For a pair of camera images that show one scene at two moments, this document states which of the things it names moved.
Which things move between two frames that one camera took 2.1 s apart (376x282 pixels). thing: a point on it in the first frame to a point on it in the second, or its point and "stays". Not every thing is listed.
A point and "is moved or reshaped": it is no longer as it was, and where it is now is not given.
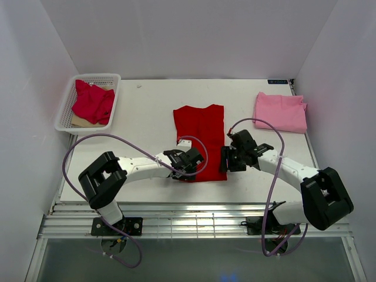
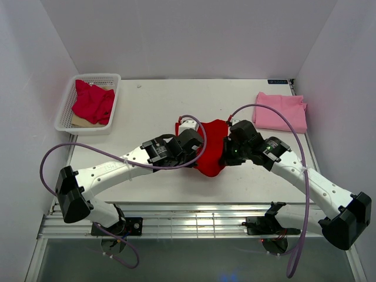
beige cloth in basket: [78, 121] stays
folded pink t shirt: [285, 113] stays
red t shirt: [207, 123] is moved or reshaped
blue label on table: [277, 81] stays
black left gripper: [185, 177] to [194, 154]
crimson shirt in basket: [93, 103] stays
